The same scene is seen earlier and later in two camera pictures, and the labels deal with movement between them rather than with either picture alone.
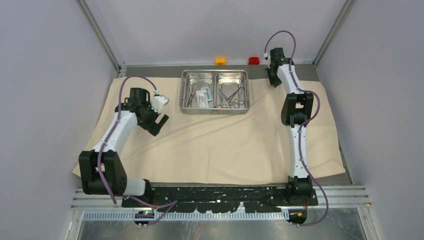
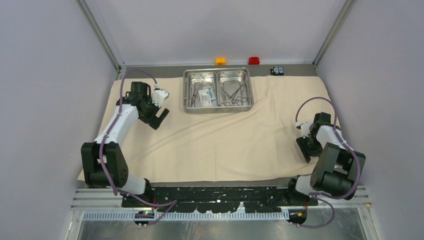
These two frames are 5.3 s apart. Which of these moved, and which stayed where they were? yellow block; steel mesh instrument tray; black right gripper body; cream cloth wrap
Moved: black right gripper body
Stayed: cream cloth wrap; yellow block; steel mesh instrument tray
